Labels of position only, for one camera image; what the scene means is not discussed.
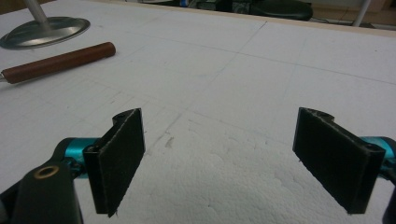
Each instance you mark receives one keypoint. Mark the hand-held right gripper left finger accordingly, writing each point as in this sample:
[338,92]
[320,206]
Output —
[116,161]

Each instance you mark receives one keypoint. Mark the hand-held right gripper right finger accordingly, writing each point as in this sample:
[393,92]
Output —
[336,161]

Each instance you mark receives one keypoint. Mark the round metal stand base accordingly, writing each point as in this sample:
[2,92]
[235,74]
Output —
[43,31]

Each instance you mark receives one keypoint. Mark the white metal stand pole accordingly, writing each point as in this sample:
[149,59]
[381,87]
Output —
[362,12]

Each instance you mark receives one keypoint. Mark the black office chair seat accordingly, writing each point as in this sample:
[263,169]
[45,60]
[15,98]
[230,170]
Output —
[280,9]

